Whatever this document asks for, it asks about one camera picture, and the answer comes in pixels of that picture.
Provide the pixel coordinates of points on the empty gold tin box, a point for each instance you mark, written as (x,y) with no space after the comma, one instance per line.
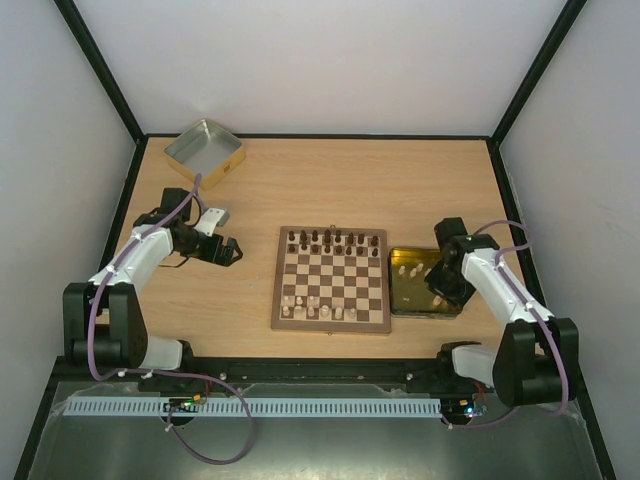
(206,149)

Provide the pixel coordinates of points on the wooden chess board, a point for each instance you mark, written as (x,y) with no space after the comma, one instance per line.
(337,281)

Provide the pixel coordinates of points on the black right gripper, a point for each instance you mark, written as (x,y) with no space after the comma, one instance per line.
(445,282)

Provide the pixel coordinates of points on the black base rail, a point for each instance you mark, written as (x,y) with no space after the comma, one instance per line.
(424,376)

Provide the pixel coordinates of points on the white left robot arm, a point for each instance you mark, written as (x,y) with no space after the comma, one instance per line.
(102,318)

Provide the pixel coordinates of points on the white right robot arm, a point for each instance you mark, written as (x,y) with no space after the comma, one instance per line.
(537,361)

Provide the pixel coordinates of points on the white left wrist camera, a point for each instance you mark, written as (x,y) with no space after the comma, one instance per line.
(211,219)

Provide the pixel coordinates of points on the dark chess pieces row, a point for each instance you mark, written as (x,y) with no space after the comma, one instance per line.
(332,241)

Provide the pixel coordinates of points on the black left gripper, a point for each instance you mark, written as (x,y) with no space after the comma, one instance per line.
(212,255)

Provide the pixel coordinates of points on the gold tin lid tray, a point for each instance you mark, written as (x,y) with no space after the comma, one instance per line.
(410,297)

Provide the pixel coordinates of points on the white slotted cable duct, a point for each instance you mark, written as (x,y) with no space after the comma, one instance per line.
(257,407)

